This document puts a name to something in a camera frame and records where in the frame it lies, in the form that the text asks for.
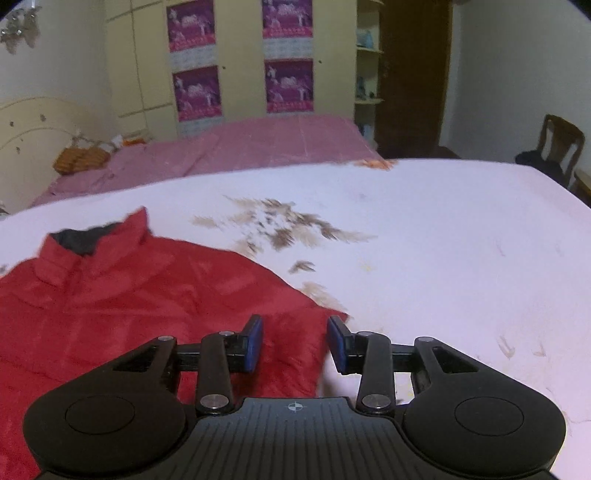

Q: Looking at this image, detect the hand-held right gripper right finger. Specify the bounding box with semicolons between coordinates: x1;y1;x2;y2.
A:
326;315;480;415

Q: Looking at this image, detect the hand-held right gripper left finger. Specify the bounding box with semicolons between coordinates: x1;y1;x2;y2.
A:
112;315;265;416

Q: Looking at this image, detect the red padded jacket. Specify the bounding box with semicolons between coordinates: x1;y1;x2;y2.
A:
0;206;349;480

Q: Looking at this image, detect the white floral bedsheet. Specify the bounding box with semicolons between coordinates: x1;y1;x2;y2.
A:
0;158;591;480

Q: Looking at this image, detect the orange pillow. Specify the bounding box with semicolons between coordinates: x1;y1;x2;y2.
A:
53;144;112;175

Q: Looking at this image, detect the dark cloth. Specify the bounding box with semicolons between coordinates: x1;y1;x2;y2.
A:
515;150;565;178

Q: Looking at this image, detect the cream wardrobe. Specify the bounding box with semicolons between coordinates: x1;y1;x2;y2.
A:
104;0;358;140

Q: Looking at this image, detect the cream open shelf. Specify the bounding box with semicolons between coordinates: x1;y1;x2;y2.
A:
355;0;385;141

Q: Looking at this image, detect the brown wooden door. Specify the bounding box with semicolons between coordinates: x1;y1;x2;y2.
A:
375;0;454;158

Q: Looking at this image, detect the wooden chair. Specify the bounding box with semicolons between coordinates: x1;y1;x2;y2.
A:
515;114;586;188

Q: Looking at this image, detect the cream headboard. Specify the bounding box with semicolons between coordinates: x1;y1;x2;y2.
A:
0;96;116;214

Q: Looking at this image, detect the purple wall poster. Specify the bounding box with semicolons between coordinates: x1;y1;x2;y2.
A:
166;0;219;69
172;65;223;123
264;59;315;114
261;0;314;59

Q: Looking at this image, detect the wall ornament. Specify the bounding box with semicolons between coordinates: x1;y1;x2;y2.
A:
0;7;42;54

